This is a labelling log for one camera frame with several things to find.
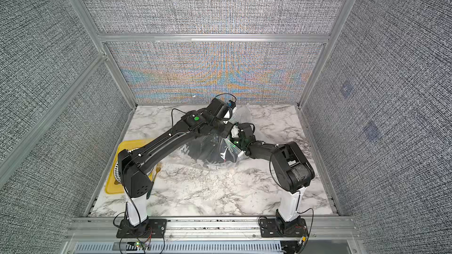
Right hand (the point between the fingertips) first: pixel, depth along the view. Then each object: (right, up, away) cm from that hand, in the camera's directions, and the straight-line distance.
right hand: (218, 137), depth 92 cm
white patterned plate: (-50, -15, -4) cm, 53 cm away
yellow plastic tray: (-53, -24, -4) cm, 58 cm away
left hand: (+7, +7, -13) cm, 16 cm away
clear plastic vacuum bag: (+8, -6, -16) cm, 19 cm away
